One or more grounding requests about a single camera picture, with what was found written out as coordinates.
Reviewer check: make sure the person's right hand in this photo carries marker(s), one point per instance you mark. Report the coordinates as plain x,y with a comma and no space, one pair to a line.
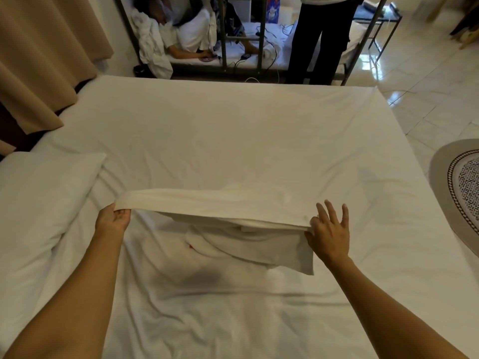
331,241

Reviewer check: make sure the person's left hand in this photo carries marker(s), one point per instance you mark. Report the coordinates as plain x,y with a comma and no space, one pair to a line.
110,224

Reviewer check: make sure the person's right middle finger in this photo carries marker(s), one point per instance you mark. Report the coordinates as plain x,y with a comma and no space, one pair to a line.
321,213

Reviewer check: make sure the person's right little finger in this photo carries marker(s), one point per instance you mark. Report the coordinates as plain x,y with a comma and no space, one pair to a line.
344,217

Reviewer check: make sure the person's right thumb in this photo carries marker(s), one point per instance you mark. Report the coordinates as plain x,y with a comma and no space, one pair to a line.
310,238

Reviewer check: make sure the person's left fingers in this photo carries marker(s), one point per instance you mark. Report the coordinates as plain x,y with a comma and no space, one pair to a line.
124,219

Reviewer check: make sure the white towel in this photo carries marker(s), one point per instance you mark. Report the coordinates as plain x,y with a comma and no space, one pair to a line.
224,205

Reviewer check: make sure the person's right forearm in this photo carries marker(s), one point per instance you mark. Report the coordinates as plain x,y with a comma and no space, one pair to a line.
385,306

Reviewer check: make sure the person's left forearm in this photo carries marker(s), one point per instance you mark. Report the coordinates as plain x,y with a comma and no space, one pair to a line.
75,295

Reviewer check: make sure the large white pillow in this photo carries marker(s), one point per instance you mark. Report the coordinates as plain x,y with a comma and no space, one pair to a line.
41,198

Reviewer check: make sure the bed with white sheet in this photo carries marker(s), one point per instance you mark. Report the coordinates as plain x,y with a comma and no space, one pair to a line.
239,138

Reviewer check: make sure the round grey patterned rug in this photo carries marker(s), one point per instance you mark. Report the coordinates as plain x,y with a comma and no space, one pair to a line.
462,183

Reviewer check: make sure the black shoes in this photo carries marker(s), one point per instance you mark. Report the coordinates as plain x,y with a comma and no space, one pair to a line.
144,72

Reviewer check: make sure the crumpled white blanket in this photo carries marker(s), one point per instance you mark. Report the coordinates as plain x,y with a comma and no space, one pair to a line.
153,48

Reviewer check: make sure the phone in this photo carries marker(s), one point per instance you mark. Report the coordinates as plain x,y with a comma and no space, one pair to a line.
208,57

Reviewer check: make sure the white bunk mattress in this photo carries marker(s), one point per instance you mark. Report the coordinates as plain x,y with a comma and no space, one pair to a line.
269,37

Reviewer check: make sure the beige curtain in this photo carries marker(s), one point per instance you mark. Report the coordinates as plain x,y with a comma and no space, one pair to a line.
41,52

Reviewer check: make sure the colourful bag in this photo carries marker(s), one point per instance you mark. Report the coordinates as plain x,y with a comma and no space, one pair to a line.
273,9

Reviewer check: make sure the metal bunk bed frame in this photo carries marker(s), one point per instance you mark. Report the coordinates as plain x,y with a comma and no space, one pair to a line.
223,33

